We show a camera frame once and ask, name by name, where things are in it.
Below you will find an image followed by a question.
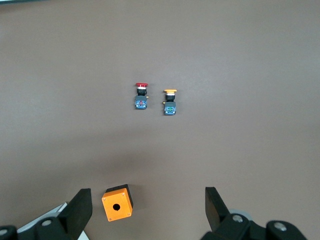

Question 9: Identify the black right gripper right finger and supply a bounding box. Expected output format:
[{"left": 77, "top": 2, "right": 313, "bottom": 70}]
[{"left": 201, "top": 186, "right": 251, "bottom": 240}]

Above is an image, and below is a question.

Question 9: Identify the orange button enclosure box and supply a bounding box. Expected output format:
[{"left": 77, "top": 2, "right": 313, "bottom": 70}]
[{"left": 101, "top": 184, "right": 134, "bottom": 222}]

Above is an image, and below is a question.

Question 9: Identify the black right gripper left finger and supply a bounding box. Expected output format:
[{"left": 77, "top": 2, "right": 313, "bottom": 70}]
[{"left": 32, "top": 188, "right": 94, "bottom": 240}]

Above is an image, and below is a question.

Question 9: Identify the yellow mushroom push button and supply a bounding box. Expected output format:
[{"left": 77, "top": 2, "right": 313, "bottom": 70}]
[{"left": 160, "top": 88, "right": 178, "bottom": 116}]

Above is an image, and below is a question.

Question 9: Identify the red mushroom push button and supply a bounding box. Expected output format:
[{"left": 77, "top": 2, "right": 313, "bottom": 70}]
[{"left": 131, "top": 82, "right": 150, "bottom": 111}]

